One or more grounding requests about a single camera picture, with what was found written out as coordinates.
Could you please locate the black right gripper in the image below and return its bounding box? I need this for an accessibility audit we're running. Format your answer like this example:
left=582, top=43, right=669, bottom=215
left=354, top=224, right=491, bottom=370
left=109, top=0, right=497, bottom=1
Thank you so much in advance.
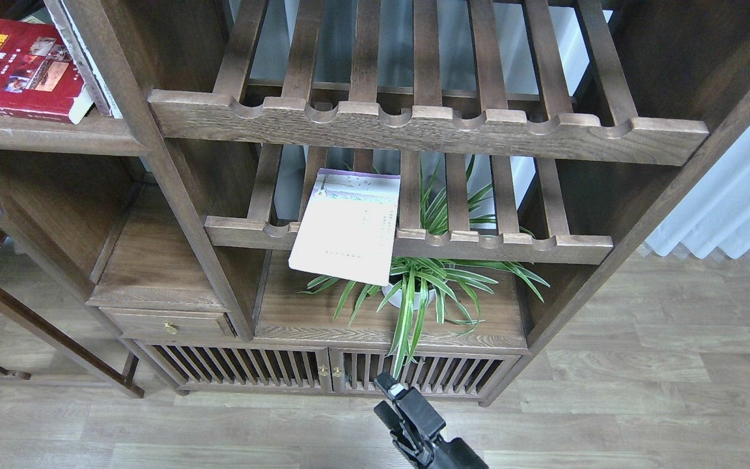
left=373, top=372, right=489, bottom=468

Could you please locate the red cover book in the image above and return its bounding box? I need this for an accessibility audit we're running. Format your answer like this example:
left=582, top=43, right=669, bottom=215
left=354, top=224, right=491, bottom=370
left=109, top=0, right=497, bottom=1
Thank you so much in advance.
left=0, top=19, right=94, bottom=124

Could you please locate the white lavender book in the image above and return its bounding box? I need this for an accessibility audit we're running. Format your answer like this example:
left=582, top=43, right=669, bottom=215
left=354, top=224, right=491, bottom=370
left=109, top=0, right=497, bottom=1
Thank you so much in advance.
left=288, top=168, right=401, bottom=286

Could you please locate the black yellow cover book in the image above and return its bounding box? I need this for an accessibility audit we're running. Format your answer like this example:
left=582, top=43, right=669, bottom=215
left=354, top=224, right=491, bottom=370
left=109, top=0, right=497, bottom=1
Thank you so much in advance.
left=21, top=11, right=49, bottom=24

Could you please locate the dark wooden side furniture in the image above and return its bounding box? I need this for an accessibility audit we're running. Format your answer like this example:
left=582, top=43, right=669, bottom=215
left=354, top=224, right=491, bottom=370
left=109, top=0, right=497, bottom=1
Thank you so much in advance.
left=0, top=231, right=144, bottom=399

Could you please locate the white plant pot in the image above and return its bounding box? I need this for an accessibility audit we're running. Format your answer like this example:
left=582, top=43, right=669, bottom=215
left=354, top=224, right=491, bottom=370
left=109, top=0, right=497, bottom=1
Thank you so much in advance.
left=382, top=281, right=437, bottom=311

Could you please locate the green spider plant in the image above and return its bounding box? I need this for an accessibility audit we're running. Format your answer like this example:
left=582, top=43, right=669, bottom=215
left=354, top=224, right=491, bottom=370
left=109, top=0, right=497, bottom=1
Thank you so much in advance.
left=298, top=158, right=551, bottom=380

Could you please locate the brass drawer knob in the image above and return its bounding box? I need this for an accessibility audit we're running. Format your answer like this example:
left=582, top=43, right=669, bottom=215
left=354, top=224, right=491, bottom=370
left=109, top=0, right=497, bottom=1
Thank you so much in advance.
left=163, top=321, right=178, bottom=335

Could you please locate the dark wooden bookshelf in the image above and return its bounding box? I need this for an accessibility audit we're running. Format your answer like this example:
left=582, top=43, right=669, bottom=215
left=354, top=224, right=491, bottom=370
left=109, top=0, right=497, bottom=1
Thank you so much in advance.
left=0, top=1, right=750, bottom=406

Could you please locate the white pleated curtain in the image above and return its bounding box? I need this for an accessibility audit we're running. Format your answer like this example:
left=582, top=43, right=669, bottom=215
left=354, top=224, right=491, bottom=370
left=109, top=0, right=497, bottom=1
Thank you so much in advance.
left=644, top=126, right=750, bottom=259

